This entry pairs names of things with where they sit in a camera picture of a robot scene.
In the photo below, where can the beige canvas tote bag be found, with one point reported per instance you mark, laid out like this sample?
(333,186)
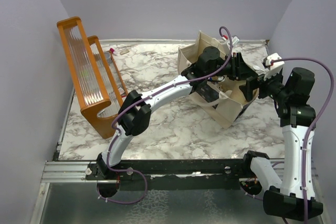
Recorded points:
(201,58)

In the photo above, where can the small pink white tube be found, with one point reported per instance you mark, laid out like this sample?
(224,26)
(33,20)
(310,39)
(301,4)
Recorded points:
(112,51)

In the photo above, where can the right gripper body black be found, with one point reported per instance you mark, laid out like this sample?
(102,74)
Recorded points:
(274,87)

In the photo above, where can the grey tape roll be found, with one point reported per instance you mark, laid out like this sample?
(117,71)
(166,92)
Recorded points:
(108,57)

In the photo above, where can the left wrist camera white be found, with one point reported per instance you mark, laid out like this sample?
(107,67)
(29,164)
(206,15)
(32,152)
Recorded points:
(230,42)

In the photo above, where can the tall orange wooden rack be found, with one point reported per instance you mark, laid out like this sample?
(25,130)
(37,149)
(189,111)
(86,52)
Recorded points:
(96,106)

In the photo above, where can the short orange wooden rack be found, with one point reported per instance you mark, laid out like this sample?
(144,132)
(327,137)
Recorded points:
(110,73)

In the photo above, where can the green bottle cream lid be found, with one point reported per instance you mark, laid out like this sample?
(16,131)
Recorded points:
(228,93)

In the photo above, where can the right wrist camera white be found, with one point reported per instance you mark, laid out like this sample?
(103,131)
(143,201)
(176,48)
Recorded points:
(274,64)

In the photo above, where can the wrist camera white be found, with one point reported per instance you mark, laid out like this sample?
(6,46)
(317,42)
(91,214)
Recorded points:
(230,42)
(274,64)

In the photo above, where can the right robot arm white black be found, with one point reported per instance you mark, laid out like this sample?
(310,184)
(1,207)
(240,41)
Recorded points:
(291,196)

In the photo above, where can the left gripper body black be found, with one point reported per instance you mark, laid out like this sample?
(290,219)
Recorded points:
(232,68)

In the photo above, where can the aluminium frame rail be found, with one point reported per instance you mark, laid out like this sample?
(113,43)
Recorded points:
(85,171)

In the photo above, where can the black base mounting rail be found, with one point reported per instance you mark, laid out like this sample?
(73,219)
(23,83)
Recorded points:
(138,181)

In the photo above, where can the beige pump lotion bottle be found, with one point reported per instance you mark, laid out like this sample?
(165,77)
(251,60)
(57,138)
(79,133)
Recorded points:
(258,69)

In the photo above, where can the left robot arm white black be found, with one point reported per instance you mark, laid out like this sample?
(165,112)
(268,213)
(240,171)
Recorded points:
(135,113)

